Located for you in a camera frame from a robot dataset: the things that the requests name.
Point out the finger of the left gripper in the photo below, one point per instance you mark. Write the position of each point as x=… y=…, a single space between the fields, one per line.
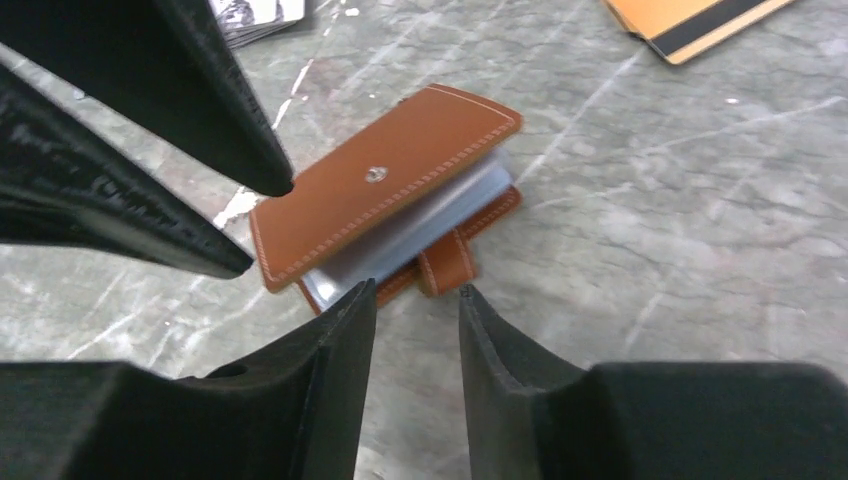
x=64 y=186
x=165 y=66

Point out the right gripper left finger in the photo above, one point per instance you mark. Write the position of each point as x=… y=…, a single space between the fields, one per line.
x=292 y=409

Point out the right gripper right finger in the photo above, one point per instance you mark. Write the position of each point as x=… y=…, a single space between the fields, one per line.
x=532 y=415

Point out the silver credit card stack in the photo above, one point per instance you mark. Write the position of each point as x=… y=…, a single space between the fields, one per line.
x=245 y=21

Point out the brown leather card holder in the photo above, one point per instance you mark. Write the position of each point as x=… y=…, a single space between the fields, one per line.
x=399 y=202

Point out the orange credit card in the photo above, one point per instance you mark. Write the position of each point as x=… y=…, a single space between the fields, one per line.
x=679 y=30

